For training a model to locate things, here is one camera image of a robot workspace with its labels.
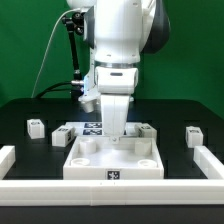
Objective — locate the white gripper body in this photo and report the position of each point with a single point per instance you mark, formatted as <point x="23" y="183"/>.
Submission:
<point x="115" y="87"/>

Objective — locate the white square tabletop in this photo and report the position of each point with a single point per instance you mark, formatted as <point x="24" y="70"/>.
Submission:
<point x="98" y="158"/>

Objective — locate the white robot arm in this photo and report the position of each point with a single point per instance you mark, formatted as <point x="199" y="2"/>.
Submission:
<point x="117" y="31"/>

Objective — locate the white U-shaped fence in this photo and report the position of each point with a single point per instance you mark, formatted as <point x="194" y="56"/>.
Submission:
<point x="97" y="193"/>

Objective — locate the white marker base plate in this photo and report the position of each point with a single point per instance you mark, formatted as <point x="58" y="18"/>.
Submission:
<point x="95" y="128"/>

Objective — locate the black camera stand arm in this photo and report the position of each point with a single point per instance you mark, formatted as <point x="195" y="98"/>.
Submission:
<point x="74" y="26"/>

